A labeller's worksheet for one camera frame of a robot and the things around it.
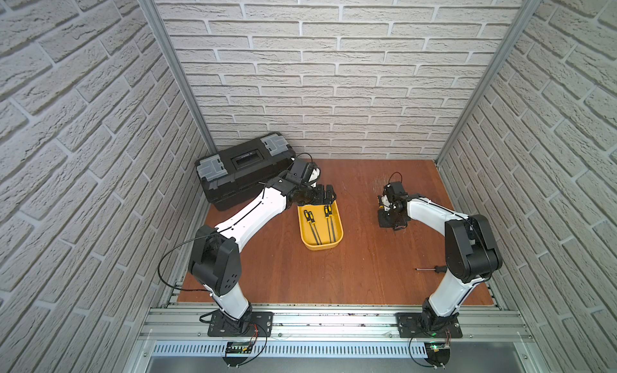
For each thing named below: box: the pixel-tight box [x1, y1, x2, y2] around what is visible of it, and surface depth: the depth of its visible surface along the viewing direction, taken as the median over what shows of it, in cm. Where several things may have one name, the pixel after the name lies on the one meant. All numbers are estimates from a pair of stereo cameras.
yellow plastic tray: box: [297, 199, 344, 251], surface depth 97 cm
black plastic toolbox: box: [194, 131, 297, 212], surface depth 96 cm
